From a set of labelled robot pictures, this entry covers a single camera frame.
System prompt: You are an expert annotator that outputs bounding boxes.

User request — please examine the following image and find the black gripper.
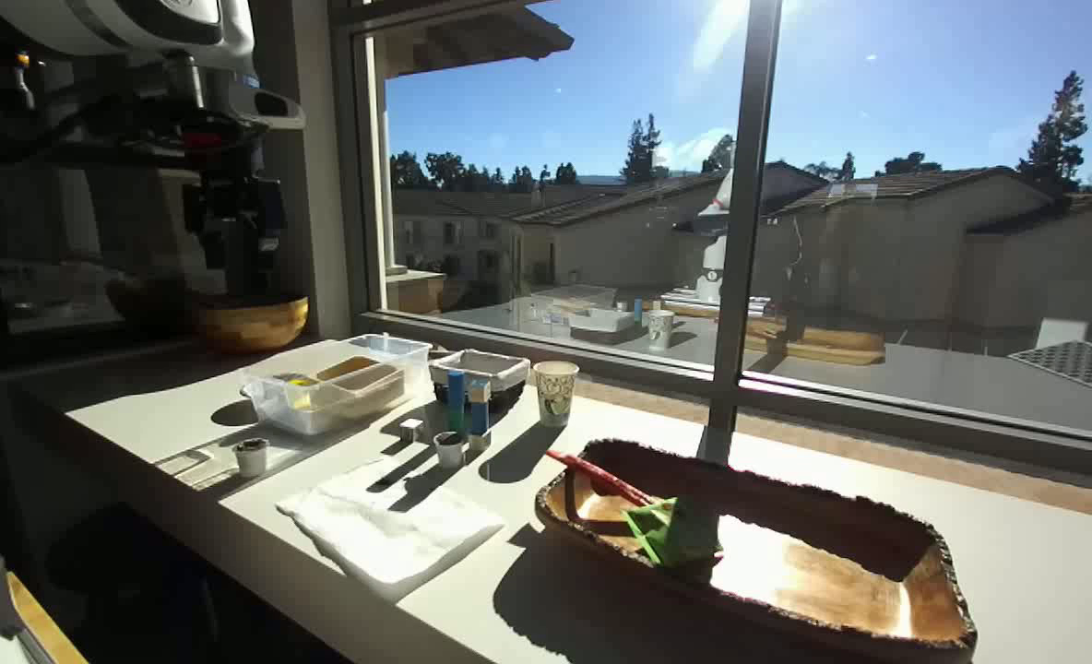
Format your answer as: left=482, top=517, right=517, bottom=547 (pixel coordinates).
left=185, top=112, right=283, bottom=303

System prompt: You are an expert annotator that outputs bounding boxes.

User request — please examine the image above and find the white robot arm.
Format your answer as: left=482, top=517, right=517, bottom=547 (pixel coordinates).
left=0, top=0, right=274, bottom=664

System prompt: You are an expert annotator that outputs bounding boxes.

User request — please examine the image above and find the small blue bottle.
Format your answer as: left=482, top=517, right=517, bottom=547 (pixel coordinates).
left=463, top=375, right=490, bottom=439

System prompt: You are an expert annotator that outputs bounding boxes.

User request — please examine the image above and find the white paper towel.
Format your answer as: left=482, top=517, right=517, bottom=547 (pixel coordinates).
left=279, top=480, right=500, bottom=602

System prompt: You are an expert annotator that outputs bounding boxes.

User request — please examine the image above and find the round wooden bowl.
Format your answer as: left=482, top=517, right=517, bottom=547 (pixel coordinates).
left=197, top=295, right=310, bottom=354

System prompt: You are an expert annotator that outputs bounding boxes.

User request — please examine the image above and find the clear plastic container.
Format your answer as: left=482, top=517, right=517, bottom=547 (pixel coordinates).
left=241, top=330, right=428, bottom=439

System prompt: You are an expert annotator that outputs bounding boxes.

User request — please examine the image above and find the small white cup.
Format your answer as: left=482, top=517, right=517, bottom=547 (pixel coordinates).
left=431, top=432, right=467, bottom=469

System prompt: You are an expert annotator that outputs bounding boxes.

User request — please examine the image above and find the paper cup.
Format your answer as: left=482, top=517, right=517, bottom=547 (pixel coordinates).
left=531, top=360, right=580, bottom=426

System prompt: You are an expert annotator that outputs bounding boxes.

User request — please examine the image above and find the red marker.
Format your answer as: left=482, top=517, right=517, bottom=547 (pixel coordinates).
left=545, top=448, right=649, bottom=506

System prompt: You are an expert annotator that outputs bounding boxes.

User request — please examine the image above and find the rectangular wooden tray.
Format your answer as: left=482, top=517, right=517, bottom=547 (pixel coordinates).
left=533, top=439, right=979, bottom=664

